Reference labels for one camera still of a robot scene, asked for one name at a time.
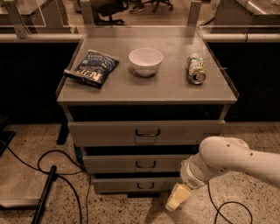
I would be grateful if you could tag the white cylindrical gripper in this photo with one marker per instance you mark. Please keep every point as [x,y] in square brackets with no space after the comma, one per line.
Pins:
[191,176]

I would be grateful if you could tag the grey drawer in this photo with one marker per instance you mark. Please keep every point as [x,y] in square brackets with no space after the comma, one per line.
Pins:
[90,134]
[134,185]
[134,163]

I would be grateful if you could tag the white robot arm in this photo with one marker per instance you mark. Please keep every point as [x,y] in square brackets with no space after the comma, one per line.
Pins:
[218,155]

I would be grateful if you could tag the grey top drawer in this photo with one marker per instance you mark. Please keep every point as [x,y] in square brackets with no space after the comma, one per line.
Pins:
[90,134]

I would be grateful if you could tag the grey bottom drawer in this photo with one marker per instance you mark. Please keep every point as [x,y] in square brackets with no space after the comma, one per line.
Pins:
[134,185]

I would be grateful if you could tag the grey drawer cabinet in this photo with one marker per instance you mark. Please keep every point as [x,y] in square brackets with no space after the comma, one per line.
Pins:
[167,95]

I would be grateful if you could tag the green soda can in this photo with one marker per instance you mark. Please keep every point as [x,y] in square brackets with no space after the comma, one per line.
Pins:
[196,69]

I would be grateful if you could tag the white bowl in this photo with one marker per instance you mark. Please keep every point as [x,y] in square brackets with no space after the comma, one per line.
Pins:
[145,61]

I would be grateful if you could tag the black desk leg bar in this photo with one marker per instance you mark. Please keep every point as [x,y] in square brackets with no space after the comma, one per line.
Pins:
[44,196]

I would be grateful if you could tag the blue chip bag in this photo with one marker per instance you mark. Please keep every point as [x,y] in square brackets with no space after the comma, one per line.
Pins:
[94,69]

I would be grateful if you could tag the black office chair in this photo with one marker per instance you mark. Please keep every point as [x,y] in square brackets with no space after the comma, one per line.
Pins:
[104,9]

